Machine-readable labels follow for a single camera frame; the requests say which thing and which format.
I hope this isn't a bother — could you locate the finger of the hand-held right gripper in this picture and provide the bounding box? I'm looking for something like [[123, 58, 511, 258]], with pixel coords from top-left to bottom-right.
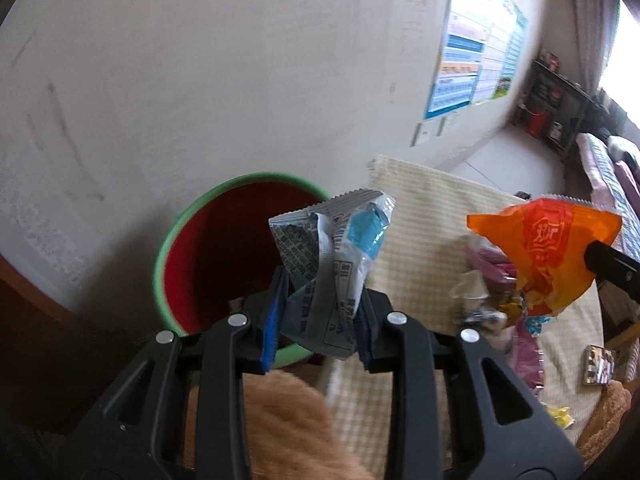
[[583, 240, 640, 306]]

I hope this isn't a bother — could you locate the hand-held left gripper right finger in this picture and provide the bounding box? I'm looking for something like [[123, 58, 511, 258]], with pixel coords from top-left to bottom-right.
[[356, 287, 587, 480]]

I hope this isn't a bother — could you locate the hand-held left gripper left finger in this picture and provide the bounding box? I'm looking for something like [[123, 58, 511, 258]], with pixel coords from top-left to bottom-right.
[[55, 267, 292, 480]]

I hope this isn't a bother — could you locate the orange snack wrapper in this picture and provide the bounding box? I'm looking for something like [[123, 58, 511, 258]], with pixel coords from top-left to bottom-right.
[[466, 197, 624, 329]]

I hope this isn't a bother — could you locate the silver blue snack wrapper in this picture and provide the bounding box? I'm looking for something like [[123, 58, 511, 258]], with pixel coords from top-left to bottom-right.
[[268, 188, 397, 361]]

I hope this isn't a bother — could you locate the green red trash bin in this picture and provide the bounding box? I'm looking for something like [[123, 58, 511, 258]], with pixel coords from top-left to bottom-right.
[[152, 172, 332, 367]]

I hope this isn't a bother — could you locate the bed with pink blanket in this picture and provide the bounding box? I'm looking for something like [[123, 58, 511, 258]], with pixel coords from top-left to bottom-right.
[[579, 132, 640, 257]]

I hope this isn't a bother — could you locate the brown plush cushion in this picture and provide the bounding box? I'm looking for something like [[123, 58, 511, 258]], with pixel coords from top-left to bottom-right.
[[574, 379, 632, 462], [184, 369, 377, 480]]

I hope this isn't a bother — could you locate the beige checked tablecloth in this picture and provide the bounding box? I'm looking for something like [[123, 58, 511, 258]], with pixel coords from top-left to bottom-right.
[[324, 154, 607, 457]]

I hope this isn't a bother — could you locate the small yellow wrapper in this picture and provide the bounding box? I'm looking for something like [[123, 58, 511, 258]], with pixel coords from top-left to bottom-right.
[[499, 294, 527, 322]]

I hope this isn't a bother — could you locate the grey folded quilt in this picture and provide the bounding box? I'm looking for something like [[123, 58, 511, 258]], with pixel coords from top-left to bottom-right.
[[606, 136, 640, 172]]

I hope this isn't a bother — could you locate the magenta snack wrapper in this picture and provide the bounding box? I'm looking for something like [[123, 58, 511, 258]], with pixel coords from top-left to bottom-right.
[[509, 317, 547, 397]]

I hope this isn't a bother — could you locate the bright yellow wrapper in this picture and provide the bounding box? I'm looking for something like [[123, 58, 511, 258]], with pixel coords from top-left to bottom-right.
[[546, 404, 574, 429]]

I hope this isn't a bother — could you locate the red container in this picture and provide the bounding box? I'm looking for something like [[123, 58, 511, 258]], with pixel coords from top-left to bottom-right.
[[524, 108, 549, 139]]

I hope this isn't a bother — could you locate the dark wooden shelf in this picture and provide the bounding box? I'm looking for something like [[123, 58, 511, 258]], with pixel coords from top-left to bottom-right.
[[509, 51, 612, 162]]

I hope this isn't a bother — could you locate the bright window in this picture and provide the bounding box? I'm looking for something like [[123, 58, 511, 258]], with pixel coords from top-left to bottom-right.
[[597, 0, 640, 127]]

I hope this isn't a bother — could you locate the patterned curtain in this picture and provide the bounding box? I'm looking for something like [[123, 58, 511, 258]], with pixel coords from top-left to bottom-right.
[[569, 0, 622, 92]]

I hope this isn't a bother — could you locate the green number wall poster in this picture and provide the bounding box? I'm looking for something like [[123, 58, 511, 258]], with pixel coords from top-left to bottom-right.
[[492, 9, 529, 102]]

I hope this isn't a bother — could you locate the white pink wall poster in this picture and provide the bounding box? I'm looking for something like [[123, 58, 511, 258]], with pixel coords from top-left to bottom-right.
[[472, 0, 517, 107]]

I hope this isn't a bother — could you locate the blue letter wall poster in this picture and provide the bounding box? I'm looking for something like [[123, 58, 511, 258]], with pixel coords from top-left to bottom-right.
[[424, 9, 495, 122]]

